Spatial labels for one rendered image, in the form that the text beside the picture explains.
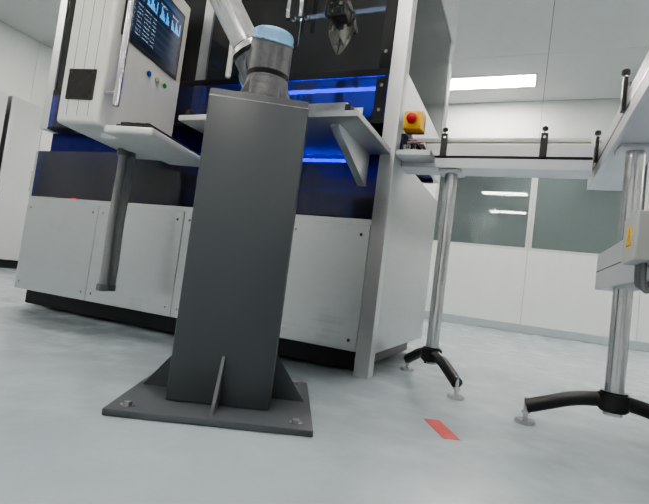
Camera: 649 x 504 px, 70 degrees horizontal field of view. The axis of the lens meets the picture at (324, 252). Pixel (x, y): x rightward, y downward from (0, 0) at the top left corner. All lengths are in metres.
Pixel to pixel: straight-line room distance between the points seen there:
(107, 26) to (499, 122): 5.44
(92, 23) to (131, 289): 1.15
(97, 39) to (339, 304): 1.34
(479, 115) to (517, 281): 2.26
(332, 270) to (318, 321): 0.21
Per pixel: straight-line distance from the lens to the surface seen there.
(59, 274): 2.80
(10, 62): 7.34
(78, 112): 1.99
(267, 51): 1.35
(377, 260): 1.78
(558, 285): 6.32
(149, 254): 2.36
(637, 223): 1.00
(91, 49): 2.06
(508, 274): 6.32
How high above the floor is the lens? 0.35
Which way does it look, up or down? 3 degrees up
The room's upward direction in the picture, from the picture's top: 7 degrees clockwise
